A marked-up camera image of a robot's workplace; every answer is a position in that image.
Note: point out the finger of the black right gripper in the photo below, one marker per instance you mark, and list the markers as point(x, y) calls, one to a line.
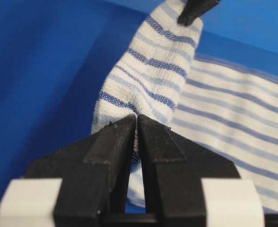
point(194, 9)

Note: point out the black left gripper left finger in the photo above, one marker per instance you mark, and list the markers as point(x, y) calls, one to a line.
point(71, 187)

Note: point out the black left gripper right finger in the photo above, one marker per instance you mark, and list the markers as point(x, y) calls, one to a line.
point(188, 185)

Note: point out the white blue striped towel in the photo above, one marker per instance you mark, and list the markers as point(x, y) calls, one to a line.
point(227, 108)

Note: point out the blue table cloth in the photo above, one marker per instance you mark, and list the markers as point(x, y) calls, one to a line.
point(54, 55)

